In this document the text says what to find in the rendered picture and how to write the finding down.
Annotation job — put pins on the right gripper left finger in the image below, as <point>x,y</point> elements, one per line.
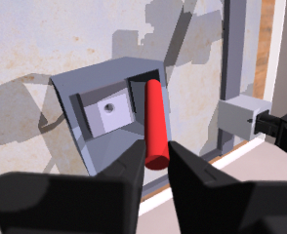
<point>77,203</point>

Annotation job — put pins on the red peg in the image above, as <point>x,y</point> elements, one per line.
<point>155,135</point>

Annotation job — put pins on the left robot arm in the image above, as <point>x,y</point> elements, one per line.
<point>272,126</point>

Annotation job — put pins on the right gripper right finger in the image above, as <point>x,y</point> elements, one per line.
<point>207,203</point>

